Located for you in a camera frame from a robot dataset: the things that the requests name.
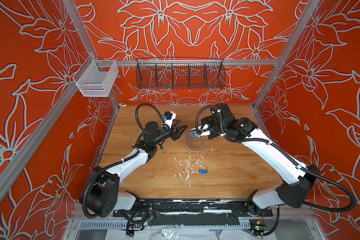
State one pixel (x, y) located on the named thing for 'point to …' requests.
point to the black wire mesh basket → (180, 73)
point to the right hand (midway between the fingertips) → (198, 120)
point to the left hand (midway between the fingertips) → (183, 122)
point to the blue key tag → (203, 171)
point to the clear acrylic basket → (94, 78)
